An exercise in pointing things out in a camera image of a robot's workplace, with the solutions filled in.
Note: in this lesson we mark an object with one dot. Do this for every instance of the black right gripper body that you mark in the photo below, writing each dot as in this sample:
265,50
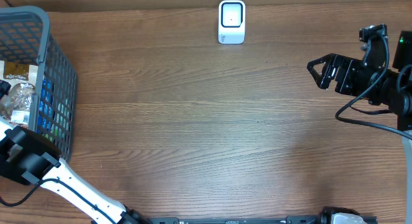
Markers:
353,76

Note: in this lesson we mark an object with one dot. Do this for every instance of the beige brown snack bag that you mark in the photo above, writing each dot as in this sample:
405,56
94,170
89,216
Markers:
15,106

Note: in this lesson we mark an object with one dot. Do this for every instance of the blue cookie packet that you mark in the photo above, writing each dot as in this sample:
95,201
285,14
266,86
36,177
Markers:
44,120

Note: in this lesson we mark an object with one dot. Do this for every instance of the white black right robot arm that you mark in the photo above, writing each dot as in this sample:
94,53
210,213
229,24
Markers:
371,79

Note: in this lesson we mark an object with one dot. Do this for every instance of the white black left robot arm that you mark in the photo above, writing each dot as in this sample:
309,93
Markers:
30,158

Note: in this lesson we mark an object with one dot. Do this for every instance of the white barcode scanner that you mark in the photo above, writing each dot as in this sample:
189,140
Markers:
231,22

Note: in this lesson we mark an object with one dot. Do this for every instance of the grey plastic mesh basket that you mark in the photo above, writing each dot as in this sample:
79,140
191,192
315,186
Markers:
26,38

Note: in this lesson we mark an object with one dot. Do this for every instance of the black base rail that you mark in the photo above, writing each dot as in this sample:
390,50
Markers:
308,219

